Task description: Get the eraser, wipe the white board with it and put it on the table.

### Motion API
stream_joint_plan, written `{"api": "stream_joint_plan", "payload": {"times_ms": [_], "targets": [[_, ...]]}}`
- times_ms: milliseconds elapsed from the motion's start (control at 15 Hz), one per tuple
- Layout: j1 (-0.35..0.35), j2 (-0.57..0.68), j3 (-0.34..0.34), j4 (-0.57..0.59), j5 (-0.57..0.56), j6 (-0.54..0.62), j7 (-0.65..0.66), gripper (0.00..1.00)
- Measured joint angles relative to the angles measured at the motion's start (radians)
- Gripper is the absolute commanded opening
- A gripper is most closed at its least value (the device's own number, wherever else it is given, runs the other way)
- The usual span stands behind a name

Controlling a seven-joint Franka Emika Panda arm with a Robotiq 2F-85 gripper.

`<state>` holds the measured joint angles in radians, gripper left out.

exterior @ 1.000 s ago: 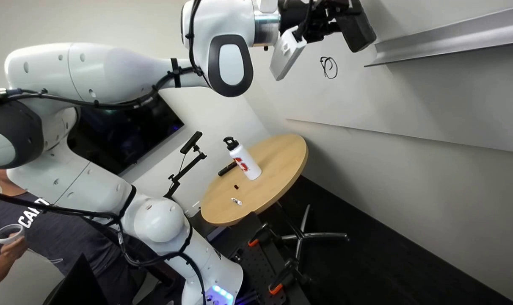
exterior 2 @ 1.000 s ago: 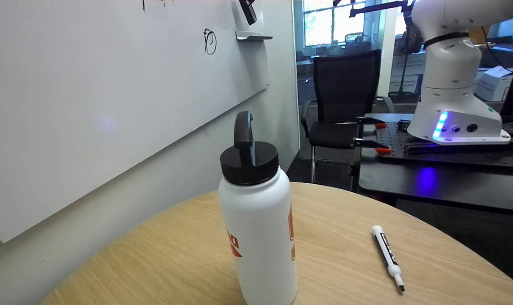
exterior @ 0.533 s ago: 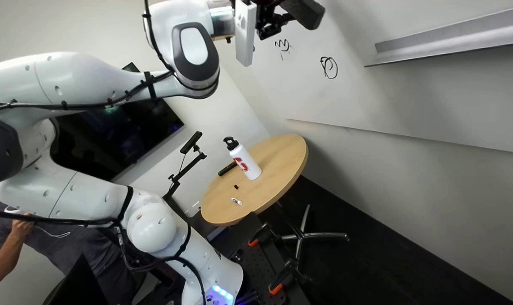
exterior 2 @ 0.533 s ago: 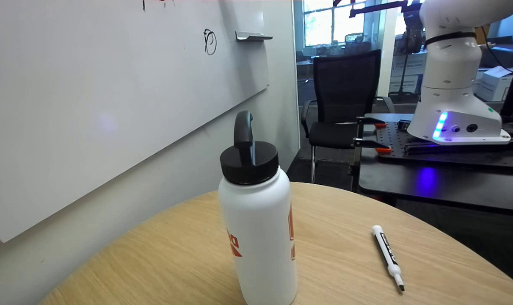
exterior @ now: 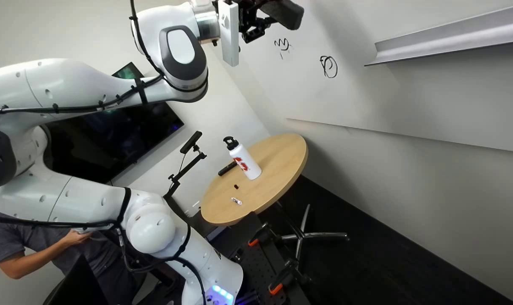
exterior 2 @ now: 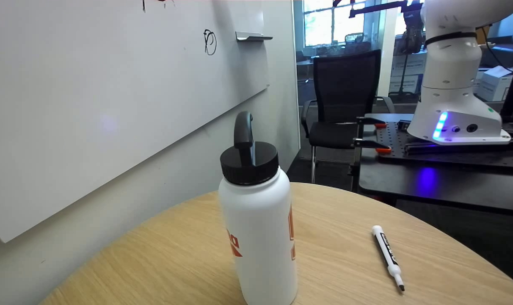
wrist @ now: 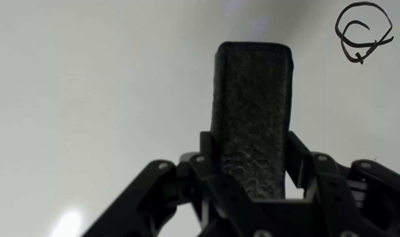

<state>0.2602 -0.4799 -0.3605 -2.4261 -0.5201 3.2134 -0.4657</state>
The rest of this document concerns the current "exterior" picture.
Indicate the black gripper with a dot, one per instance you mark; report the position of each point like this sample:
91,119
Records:
248,19

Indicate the black felt whiteboard eraser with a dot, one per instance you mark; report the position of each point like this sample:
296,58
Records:
287,12

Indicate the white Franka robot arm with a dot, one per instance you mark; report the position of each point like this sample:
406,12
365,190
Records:
69,85

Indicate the grey metal eraser shelf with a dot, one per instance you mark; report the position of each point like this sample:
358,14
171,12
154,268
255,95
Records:
447,36

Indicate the white water bottle black lid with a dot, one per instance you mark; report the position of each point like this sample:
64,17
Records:
247,163

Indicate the black oblong object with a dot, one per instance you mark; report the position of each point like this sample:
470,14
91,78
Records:
226,168

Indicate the white whiteboard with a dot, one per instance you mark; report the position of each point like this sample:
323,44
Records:
413,95

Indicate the round wooden table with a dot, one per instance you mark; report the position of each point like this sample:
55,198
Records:
265,186

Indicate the small black cap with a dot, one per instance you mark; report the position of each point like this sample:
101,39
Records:
235,185

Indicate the white dry-erase marker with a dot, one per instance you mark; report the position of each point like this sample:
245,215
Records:
237,200

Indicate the orange black clamp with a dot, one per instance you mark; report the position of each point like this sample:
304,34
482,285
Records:
255,236
279,281

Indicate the person in grey t-shirt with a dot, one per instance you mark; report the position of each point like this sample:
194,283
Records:
18,254

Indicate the black wall monitor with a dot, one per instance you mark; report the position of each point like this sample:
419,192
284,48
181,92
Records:
113,141

